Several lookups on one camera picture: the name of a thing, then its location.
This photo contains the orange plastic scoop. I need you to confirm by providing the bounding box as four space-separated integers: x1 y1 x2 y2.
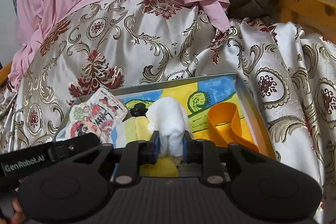
193 102 259 152

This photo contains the white towel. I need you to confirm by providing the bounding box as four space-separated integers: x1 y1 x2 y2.
146 97 192 157

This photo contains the printed cartoon pouch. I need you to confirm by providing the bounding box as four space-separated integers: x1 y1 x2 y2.
56 88 128 145

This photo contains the striped pastel towel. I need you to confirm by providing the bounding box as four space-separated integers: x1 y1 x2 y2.
111 117 153 148

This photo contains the black sock with text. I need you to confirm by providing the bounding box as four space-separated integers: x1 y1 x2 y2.
129 102 147 117

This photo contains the person left hand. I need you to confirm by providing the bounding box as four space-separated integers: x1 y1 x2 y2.
1 197 26 224

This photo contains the grey tray with drawing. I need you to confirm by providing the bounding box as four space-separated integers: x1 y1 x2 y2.
53 72 277 178

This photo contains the floral satin bed cover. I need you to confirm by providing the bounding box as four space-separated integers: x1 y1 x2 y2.
1 0 335 223

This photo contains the blue wall poster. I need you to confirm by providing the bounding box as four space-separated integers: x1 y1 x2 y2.
12 0 17 15

